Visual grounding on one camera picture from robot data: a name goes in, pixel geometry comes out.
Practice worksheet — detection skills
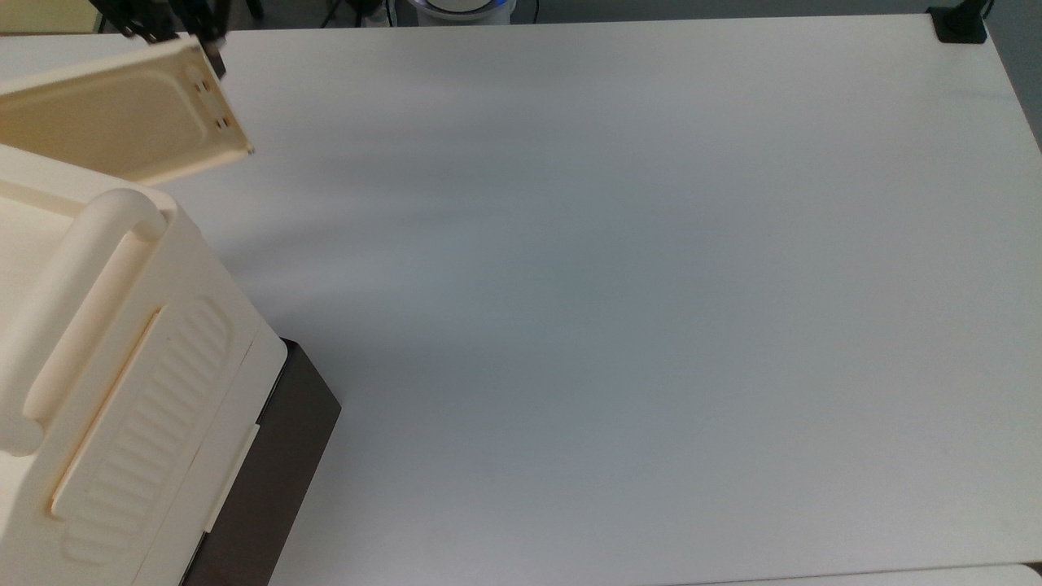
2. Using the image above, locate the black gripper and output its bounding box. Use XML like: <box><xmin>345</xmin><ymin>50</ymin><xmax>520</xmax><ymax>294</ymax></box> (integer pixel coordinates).
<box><xmin>88</xmin><ymin>0</ymin><xmax>234</xmax><ymax>81</ymax></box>

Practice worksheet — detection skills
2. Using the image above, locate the cream cabinet door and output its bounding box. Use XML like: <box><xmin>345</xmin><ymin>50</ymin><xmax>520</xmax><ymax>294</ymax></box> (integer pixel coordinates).
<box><xmin>0</xmin><ymin>33</ymin><xmax>256</xmax><ymax>188</ymax></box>

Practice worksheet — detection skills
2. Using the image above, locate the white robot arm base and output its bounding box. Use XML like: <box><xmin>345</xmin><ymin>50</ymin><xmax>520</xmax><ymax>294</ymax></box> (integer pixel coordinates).
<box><xmin>405</xmin><ymin>0</ymin><xmax>518</xmax><ymax>27</ymax></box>

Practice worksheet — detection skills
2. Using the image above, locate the cream plastic cabinet body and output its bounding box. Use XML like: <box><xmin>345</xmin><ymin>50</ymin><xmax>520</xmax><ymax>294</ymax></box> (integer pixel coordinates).
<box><xmin>0</xmin><ymin>143</ymin><xmax>289</xmax><ymax>586</ymax></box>

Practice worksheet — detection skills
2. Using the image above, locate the dark brown cabinet base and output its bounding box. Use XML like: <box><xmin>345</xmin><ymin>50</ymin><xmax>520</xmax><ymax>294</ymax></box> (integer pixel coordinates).
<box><xmin>180</xmin><ymin>338</ymin><xmax>343</xmax><ymax>586</ymax></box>

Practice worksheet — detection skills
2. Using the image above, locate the yellow wooden furniture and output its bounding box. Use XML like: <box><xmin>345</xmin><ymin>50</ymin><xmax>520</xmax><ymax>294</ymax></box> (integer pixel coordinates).
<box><xmin>0</xmin><ymin>0</ymin><xmax>103</xmax><ymax>35</ymax></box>

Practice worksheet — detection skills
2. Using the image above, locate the black table clamp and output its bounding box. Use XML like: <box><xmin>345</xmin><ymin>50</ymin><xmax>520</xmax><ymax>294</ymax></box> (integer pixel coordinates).
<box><xmin>927</xmin><ymin>3</ymin><xmax>990</xmax><ymax>45</ymax></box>

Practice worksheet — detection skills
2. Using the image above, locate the cream cabinet carry handle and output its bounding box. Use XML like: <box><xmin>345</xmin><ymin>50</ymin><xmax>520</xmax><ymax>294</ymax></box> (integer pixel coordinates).
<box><xmin>0</xmin><ymin>188</ymin><xmax>169</xmax><ymax>457</ymax></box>

